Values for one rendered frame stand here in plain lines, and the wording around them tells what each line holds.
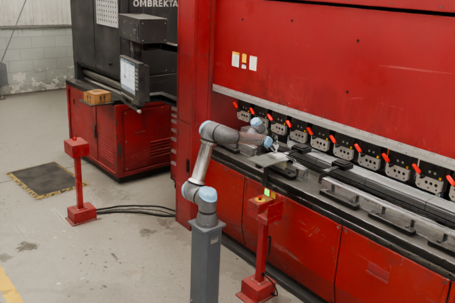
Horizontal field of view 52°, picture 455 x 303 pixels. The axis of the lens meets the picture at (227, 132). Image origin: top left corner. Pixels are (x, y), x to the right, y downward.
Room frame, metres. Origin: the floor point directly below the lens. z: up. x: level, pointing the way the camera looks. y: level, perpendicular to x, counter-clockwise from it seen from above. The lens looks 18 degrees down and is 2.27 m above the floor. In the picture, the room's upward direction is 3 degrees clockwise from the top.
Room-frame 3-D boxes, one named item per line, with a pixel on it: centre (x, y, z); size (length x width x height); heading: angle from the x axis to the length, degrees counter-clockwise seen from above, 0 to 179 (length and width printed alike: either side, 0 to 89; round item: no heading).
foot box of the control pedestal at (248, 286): (2.96, -0.27, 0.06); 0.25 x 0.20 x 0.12; 131
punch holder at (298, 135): (3.23, -0.54, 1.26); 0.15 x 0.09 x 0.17; 40
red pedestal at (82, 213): (3.99, 1.38, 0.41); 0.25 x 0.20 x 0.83; 130
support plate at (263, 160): (3.26, -0.32, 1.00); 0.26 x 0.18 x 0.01; 130
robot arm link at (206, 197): (2.66, 0.11, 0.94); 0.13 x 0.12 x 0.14; 46
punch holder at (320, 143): (3.07, -0.67, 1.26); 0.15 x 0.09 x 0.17; 40
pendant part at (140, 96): (3.91, 0.81, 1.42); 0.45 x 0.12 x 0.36; 33
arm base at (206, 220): (2.66, 0.10, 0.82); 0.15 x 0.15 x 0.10
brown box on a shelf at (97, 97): (4.72, 1.40, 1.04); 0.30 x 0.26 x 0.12; 42
